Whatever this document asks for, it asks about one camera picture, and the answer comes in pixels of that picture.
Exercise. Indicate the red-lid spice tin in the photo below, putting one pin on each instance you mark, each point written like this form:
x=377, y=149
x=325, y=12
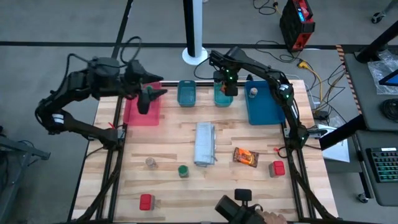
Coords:
x=146, y=202
x=277, y=168

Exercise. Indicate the grey desk with black edge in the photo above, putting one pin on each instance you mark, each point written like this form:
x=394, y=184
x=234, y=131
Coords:
x=385, y=193

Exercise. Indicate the white pole with round base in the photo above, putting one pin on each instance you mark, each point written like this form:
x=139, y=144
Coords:
x=194, y=56

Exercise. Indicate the person's hand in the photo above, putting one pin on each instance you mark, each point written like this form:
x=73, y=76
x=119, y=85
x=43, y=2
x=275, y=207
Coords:
x=273, y=217

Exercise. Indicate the red and black toolbox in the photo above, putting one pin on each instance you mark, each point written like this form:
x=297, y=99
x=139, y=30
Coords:
x=297, y=25

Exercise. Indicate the clear plastic bag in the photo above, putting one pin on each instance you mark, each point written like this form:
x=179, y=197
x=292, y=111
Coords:
x=377, y=71

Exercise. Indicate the black table rear rail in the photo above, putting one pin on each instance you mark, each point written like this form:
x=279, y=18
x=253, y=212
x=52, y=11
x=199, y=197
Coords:
x=205, y=83

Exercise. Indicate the blue flat panel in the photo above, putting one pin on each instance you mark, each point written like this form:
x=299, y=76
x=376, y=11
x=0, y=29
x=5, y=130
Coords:
x=391, y=79

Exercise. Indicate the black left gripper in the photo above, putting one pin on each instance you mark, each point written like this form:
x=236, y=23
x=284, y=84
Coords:
x=135, y=77

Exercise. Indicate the black slanted frame bar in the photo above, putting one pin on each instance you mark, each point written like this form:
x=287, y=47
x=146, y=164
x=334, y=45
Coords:
x=377, y=42
x=342, y=132

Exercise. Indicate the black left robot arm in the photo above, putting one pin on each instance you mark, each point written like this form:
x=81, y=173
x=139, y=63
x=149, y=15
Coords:
x=77, y=87

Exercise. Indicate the black backlit keyboard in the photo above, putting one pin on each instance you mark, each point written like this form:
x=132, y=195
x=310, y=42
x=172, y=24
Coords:
x=384, y=165

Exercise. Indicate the light teal plastic bin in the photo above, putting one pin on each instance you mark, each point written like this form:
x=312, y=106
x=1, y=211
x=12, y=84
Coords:
x=222, y=102

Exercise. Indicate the black handheld device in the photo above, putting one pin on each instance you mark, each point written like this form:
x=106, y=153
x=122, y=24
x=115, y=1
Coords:
x=233, y=208

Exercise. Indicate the white paper sheet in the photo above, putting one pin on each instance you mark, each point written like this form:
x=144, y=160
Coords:
x=337, y=154

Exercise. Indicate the blue plastic tray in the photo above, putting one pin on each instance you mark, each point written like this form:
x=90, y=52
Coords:
x=264, y=109

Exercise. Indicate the grey-teal plastic bin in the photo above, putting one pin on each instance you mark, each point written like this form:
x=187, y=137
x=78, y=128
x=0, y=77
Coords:
x=186, y=93

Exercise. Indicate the pink plastic bin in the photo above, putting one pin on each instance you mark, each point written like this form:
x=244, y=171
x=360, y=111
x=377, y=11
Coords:
x=140, y=119

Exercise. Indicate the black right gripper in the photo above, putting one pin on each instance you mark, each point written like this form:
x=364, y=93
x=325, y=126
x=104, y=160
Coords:
x=230, y=84

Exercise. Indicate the black metal stand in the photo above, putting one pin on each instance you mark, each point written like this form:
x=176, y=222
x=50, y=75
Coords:
x=18, y=148

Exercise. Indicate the black aluminium table frame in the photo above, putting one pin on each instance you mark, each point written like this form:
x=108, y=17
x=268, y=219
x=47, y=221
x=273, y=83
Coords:
x=293, y=174
x=119, y=109

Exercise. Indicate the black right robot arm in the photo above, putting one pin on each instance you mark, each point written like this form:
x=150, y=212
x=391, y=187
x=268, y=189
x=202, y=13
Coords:
x=264, y=71

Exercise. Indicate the grey desk top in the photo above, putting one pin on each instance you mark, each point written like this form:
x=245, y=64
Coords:
x=367, y=105

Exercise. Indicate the folded grey towel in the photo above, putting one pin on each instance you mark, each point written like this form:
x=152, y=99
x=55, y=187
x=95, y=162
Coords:
x=204, y=143

